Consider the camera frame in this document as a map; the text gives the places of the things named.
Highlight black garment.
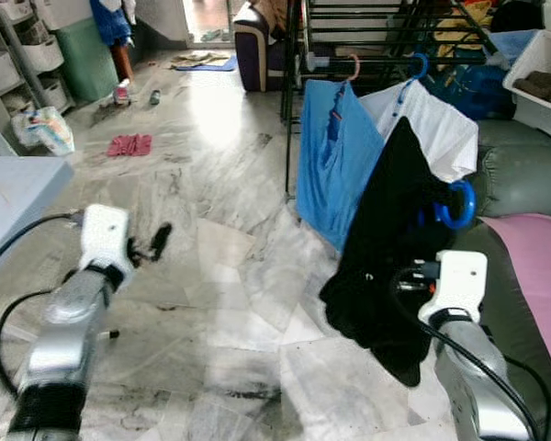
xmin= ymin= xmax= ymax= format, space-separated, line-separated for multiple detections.
xmin=319 ymin=117 xmax=460 ymax=389

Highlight blue plastic hanger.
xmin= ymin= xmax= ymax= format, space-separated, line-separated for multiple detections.
xmin=418 ymin=179 xmax=477 ymax=231
xmin=395 ymin=52 xmax=431 ymax=116

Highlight pink hanger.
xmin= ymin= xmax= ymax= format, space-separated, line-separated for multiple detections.
xmin=340 ymin=53 xmax=361 ymax=84

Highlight red floor cloth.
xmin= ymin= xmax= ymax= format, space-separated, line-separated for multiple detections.
xmin=107 ymin=133 xmax=154 ymax=158

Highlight pink mat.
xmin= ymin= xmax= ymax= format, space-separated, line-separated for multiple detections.
xmin=482 ymin=213 xmax=551 ymax=405

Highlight grey folding table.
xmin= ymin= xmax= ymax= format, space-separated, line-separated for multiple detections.
xmin=0 ymin=156 xmax=74 ymax=267

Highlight blue shirt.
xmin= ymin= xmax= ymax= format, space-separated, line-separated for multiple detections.
xmin=296 ymin=78 xmax=387 ymax=254

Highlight grey-green sofa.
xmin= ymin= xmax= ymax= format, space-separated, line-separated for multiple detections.
xmin=450 ymin=119 xmax=551 ymax=441

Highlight white shirt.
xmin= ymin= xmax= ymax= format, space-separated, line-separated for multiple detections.
xmin=358 ymin=78 xmax=480 ymax=183

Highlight printed white carton bag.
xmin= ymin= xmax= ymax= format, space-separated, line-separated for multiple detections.
xmin=11 ymin=106 xmax=76 ymax=157

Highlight small pink bottle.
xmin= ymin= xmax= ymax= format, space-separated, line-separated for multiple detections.
xmin=113 ymin=78 xmax=134 ymax=107

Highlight blue floor mat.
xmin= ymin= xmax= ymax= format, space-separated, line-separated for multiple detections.
xmin=170 ymin=51 xmax=240 ymax=73

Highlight white storage box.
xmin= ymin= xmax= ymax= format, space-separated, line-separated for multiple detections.
xmin=502 ymin=0 xmax=551 ymax=146

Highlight dark blue bag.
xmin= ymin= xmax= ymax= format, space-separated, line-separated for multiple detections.
xmin=436 ymin=62 xmax=515 ymax=122

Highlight green bin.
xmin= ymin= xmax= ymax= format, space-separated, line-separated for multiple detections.
xmin=55 ymin=18 xmax=120 ymax=104

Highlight dark purple armchair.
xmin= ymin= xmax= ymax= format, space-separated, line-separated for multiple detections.
xmin=232 ymin=0 xmax=290 ymax=93

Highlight brown folded clothes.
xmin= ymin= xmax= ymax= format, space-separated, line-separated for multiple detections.
xmin=514 ymin=72 xmax=551 ymax=107

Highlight white drawer storage rack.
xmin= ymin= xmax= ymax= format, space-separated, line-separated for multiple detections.
xmin=0 ymin=0 xmax=74 ymax=116

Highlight dark blue hanging cloth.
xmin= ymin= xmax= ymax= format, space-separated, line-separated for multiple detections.
xmin=89 ymin=0 xmax=134 ymax=47

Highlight black drying rack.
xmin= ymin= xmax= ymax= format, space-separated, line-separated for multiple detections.
xmin=280 ymin=0 xmax=534 ymax=198

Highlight mustard yellow cloth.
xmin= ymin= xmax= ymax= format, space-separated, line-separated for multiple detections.
xmin=436 ymin=0 xmax=495 ymax=58

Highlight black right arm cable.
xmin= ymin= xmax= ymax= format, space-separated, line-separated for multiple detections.
xmin=388 ymin=265 xmax=543 ymax=441

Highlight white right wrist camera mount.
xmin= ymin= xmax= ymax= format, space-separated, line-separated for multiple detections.
xmin=418 ymin=251 xmax=489 ymax=325

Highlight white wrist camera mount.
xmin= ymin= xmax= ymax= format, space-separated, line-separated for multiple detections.
xmin=418 ymin=251 xmax=489 ymax=325
xmin=78 ymin=204 xmax=134 ymax=269

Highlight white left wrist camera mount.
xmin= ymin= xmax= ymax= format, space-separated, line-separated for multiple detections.
xmin=78 ymin=204 xmax=134 ymax=269

